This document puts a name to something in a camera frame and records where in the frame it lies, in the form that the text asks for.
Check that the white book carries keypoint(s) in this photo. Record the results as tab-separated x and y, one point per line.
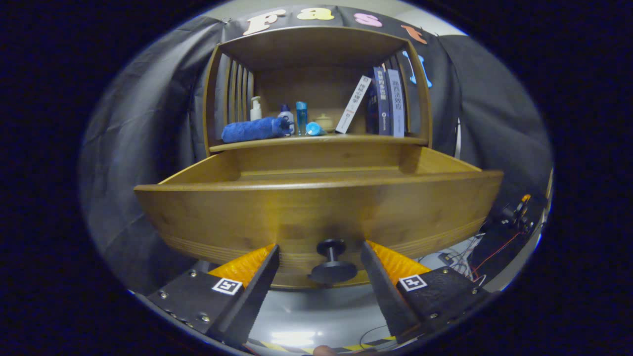
352	104

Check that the beige lidded teacup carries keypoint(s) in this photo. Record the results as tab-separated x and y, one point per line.
325	121

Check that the black backdrop cloth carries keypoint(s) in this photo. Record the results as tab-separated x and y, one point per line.
143	123

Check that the wooden countertop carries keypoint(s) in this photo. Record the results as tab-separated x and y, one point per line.
346	139

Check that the wooden drawer with black knob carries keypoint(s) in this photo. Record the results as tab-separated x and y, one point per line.
321	207

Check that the dark blue book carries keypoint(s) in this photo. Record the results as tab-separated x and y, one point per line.
382	101

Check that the pale grey book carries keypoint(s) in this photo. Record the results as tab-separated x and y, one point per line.
396	104

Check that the white bottle with blue cap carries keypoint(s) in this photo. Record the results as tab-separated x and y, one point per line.
287	116

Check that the blue cosmetic tube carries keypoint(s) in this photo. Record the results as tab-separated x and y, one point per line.
314	129

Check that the wooden cabinet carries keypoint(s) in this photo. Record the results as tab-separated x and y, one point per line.
311	47

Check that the clear blue bottle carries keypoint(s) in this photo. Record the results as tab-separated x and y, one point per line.
301	118

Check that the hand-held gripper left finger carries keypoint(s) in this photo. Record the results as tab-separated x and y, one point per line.
257	291

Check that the folded blue towel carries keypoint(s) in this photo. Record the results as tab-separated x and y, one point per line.
252	130

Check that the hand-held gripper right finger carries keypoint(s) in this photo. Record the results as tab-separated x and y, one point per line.
383	289

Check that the white pump bottle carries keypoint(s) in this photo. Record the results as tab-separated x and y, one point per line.
255	111

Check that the black device with orange tip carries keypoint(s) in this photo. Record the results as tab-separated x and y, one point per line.
517	215

